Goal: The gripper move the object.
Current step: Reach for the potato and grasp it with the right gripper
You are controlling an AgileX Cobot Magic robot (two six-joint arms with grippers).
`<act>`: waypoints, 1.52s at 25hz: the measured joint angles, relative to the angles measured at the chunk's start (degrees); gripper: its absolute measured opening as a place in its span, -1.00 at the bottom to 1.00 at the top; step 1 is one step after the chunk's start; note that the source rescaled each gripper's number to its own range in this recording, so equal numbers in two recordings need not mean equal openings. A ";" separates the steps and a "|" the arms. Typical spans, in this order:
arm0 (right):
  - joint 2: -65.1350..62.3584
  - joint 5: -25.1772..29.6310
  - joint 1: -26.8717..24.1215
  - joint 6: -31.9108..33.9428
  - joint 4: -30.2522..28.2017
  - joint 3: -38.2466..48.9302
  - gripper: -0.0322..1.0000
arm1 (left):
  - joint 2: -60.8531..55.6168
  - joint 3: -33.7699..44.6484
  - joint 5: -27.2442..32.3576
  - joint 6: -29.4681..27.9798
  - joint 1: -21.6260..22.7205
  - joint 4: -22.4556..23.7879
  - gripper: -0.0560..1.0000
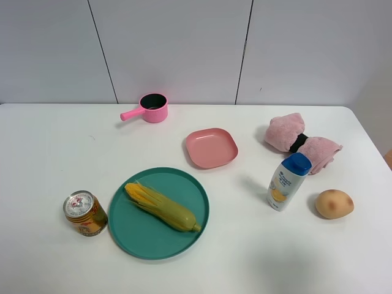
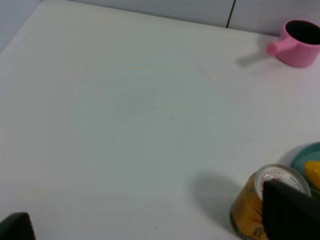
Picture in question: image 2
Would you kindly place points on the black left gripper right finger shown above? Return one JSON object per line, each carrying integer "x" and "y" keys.
{"x": 288, "y": 214}

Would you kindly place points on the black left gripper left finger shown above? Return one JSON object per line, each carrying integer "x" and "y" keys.
{"x": 17, "y": 226}

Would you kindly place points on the yellow drink can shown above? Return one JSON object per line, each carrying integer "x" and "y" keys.
{"x": 246, "y": 210}

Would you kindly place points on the yellow toy corn cob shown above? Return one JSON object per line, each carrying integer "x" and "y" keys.
{"x": 312, "y": 171}

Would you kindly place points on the round teal plate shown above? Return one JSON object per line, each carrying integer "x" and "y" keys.
{"x": 309, "y": 153}

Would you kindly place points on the pink cup with handle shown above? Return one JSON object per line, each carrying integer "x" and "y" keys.
{"x": 298, "y": 45}

